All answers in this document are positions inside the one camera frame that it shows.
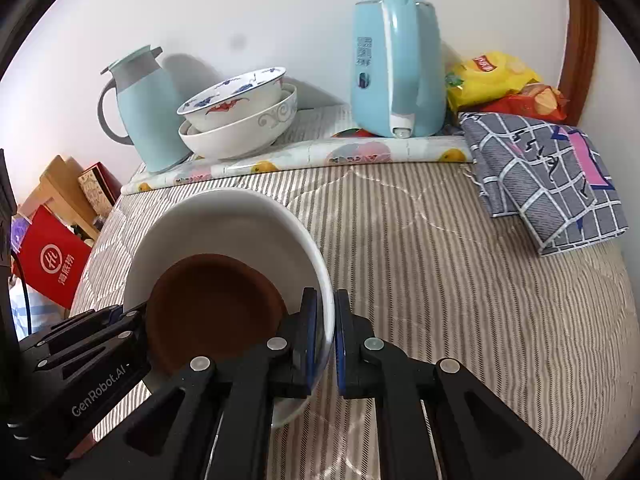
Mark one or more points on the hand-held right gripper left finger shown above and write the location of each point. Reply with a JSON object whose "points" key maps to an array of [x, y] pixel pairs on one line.
{"points": [[312, 342]]}

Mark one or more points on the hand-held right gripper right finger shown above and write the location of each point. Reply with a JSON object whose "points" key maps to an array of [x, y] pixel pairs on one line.
{"points": [[342, 347]]}

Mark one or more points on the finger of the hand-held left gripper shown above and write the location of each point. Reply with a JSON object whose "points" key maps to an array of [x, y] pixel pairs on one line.
{"points": [[112, 316], [100, 350]]}

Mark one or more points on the small brown dish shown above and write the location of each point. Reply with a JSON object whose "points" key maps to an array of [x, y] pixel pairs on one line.
{"points": [[210, 310]]}

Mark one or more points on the plain white bowl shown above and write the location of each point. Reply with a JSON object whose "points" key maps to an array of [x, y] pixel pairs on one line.
{"points": [[225, 225]]}

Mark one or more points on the light blue checked cloth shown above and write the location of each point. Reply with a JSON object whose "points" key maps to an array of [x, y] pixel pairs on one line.
{"points": [[37, 315]]}

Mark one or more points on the red paper bag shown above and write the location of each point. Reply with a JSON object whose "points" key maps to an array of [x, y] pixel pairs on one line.
{"points": [[55, 260]]}

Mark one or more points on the striped quilted table cover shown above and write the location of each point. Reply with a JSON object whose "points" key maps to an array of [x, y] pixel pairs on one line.
{"points": [[450, 285]]}

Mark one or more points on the brown patterned box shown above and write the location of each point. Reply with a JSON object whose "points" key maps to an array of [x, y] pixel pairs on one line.
{"points": [[97, 190]]}

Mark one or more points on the floral folded oilcloth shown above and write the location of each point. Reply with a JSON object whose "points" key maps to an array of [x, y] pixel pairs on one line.
{"points": [[350, 152]]}

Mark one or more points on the mint thermos jug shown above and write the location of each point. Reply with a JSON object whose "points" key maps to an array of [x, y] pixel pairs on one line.
{"points": [[150, 120]]}

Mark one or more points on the white bowl with grey scrolls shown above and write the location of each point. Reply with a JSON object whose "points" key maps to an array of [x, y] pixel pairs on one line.
{"points": [[240, 140]]}

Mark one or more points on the white bowl with blue pattern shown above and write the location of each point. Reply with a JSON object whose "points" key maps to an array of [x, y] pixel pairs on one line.
{"points": [[240, 105]]}

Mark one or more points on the grey checked folded cloth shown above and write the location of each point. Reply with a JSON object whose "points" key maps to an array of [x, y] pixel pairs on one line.
{"points": [[540, 185]]}

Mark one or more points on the light blue electric kettle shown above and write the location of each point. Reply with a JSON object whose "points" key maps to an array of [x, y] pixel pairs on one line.
{"points": [[375, 85]]}

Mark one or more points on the yellow chips bag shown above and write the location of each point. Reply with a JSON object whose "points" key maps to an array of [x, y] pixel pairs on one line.
{"points": [[485, 85]]}

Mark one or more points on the red chips bag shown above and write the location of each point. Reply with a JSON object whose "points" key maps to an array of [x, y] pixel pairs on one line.
{"points": [[530, 105]]}

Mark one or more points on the brown wooden door frame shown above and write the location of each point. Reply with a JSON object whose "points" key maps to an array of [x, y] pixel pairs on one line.
{"points": [[580, 60]]}

